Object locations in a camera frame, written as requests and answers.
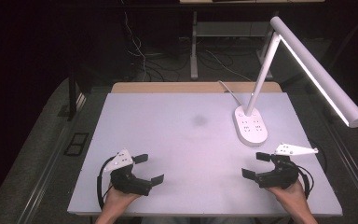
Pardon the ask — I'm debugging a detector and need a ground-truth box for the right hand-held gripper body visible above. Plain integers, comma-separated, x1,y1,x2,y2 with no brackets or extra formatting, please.
255,143,319,190

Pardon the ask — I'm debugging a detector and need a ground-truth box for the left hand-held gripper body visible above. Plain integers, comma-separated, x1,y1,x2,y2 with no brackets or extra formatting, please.
103,148,153,197

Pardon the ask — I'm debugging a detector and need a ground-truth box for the person's left hand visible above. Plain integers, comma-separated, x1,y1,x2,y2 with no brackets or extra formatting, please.
103,182,142,214

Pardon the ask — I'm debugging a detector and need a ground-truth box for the person's right hand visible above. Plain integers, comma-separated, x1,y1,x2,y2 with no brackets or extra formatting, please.
266,179,310,210

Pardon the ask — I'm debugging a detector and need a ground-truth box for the white table cover board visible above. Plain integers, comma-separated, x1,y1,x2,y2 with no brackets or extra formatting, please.
67,91,343,217

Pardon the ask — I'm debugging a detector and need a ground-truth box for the white desk lamp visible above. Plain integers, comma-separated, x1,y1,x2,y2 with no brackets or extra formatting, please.
233,16,358,147

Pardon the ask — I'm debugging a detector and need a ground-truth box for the right hand-held gripper black cable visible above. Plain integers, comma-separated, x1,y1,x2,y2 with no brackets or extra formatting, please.
290,141,328,200

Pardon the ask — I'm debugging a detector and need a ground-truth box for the hand-held gripper black cable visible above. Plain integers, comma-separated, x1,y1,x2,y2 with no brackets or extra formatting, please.
96,156,117,210
290,141,328,200

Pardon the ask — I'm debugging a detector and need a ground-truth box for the left hand-held gripper black cable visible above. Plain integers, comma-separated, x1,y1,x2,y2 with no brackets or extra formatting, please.
96,156,117,210

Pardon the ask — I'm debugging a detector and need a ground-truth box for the black rectangular floor frame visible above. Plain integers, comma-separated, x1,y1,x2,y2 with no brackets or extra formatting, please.
62,132,90,157

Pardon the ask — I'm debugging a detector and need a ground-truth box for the white lamp power cable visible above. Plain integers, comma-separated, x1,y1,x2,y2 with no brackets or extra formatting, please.
217,79,244,107

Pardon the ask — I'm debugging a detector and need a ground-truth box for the black metal post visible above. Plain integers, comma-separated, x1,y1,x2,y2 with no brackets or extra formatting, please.
67,74,77,121

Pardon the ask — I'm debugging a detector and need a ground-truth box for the white floor cable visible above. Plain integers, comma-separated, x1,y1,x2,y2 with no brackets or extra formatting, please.
204,49,254,83

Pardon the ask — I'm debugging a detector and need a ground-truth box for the thin white hanging cable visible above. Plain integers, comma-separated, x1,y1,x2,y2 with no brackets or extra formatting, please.
119,0,148,82

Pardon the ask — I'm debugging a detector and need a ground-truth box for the grey metal frame desk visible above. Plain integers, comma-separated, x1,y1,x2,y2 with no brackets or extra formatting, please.
179,0,326,81

